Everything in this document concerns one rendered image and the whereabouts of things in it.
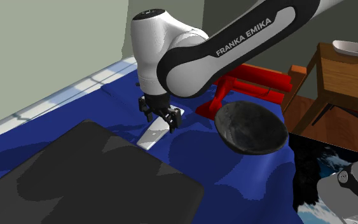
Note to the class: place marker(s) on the wooden side table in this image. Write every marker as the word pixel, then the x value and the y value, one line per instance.
pixel 343 74

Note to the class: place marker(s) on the black bowl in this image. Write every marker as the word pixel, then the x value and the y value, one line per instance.
pixel 250 127

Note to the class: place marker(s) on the silver phone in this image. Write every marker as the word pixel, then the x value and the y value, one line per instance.
pixel 151 136

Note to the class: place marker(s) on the blue bed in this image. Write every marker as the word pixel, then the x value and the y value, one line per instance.
pixel 228 180

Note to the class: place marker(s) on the dark grey pillow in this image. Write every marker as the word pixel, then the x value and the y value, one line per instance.
pixel 88 183

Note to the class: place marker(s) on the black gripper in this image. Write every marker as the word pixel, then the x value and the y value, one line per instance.
pixel 157 100

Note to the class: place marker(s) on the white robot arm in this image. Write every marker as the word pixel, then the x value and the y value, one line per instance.
pixel 154 46

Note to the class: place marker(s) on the red frame object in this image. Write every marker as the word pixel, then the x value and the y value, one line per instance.
pixel 256 77

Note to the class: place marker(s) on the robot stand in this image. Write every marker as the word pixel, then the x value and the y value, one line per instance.
pixel 305 173

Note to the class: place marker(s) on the white bowl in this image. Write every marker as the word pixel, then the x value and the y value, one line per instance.
pixel 350 48

